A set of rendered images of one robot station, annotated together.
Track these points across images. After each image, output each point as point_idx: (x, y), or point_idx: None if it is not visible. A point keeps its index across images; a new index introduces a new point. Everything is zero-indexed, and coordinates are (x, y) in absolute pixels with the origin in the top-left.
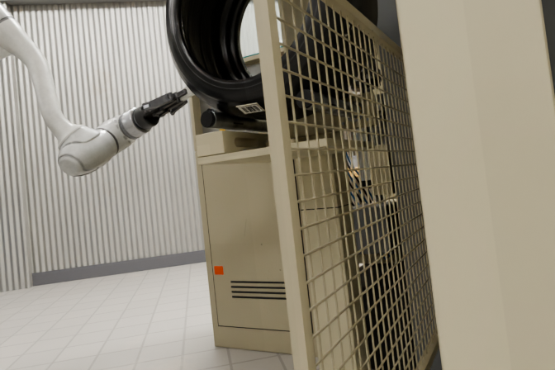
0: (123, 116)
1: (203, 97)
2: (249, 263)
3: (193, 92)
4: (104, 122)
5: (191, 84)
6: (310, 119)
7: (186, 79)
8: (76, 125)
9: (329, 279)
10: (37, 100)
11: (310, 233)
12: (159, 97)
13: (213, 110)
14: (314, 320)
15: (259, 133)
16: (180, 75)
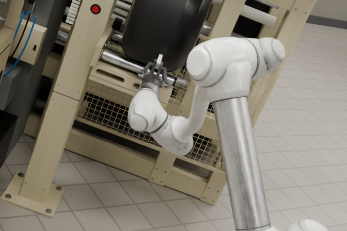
0: (158, 95)
1: (177, 69)
2: None
3: (176, 67)
4: (160, 106)
5: (182, 65)
6: (106, 43)
7: (183, 63)
8: (185, 119)
9: (68, 133)
10: (205, 115)
11: (75, 112)
12: (166, 73)
13: None
14: (57, 162)
15: (97, 60)
16: (180, 60)
